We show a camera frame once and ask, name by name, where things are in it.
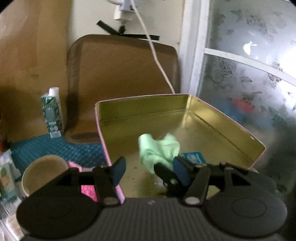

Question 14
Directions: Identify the light green soft cloth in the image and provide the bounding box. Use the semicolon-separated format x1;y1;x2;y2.
138;133;180;174

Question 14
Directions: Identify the small blue packet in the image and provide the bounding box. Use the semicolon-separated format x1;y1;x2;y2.
181;152;206;165

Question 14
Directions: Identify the gold metal tin box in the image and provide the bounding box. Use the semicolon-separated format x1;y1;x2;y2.
95;94;265;201

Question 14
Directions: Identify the beige paper cup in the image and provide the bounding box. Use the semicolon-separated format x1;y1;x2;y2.
22;155;69;197

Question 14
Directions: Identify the teal quilted mat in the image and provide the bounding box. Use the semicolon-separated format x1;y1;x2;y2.
10;134;106;173

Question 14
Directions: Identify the green white drink carton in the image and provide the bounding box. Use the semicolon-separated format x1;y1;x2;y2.
41;87;64;138

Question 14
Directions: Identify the frosted glass window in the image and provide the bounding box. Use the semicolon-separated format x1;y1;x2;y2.
180;0;296;200

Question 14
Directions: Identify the black tape strip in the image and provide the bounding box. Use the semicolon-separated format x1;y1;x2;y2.
96;20;148;40

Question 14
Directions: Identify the wooden board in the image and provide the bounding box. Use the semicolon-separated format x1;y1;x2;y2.
1;1;71;142

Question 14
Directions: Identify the white power cable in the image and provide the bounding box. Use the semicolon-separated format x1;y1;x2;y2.
129;0;176;94

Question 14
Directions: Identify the white wall plug adapter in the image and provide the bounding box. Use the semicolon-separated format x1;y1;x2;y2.
107;0;142;25

